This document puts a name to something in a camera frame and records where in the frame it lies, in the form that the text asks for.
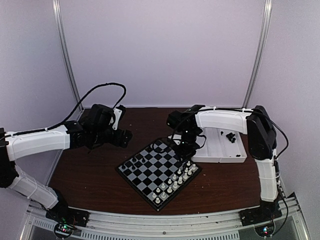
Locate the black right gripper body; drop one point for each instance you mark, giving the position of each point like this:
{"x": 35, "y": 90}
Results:
{"x": 189, "y": 146}

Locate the right aluminium frame post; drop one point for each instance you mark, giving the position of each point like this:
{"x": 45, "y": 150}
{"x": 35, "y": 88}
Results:
{"x": 263, "y": 36}

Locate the white plastic divided tray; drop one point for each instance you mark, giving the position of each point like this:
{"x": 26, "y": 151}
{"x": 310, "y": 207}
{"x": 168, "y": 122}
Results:
{"x": 216, "y": 148}

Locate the pile of black chess pieces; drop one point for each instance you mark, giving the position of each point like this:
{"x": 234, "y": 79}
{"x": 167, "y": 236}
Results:
{"x": 231, "y": 137}

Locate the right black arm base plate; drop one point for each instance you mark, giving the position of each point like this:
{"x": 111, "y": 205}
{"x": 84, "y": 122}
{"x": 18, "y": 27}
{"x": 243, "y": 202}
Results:
{"x": 266, "y": 211}

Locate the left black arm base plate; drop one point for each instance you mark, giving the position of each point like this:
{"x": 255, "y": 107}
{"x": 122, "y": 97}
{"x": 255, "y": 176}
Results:
{"x": 62, "y": 213}

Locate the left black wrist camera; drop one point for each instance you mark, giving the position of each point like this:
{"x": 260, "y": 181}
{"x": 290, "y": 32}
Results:
{"x": 122, "y": 109}

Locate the white chess piece row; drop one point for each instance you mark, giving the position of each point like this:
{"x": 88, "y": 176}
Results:
{"x": 168, "y": 185}

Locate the aluminium frame post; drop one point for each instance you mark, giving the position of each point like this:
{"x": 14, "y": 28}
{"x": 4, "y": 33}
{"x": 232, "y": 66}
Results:
{"x": 263, "y": 36}
{"x": 64, "y": 48}

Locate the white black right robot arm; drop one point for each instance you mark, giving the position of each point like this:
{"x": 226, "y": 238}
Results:
{"x": 258, "y": 133}

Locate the black white chessboard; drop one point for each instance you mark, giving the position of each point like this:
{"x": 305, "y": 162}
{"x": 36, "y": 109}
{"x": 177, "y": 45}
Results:
{"x": 161, "y": 160}

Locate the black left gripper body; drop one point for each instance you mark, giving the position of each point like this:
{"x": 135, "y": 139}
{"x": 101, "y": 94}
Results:
{"x": 116, "y": 140}

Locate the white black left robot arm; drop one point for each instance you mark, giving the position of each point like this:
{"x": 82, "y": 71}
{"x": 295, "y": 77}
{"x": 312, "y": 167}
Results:
{"x": 97, "y": 128}

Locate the front aluminium rail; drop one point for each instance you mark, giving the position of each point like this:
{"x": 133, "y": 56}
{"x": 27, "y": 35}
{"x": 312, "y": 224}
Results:
{"x": 225, "y": 225}

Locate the left aluminium frame post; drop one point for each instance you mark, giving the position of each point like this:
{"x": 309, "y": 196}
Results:
{"x": 64, "y": 48}

